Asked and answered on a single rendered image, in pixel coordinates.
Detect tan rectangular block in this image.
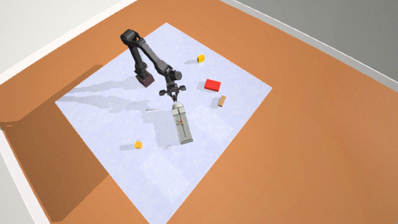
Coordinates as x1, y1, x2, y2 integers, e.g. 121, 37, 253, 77
218, 96, 226, 107

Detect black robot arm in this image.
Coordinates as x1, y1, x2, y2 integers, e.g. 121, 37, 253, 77
121, 29, 182, 93

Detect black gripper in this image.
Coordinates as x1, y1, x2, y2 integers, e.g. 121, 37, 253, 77
159, 81, 186, 102

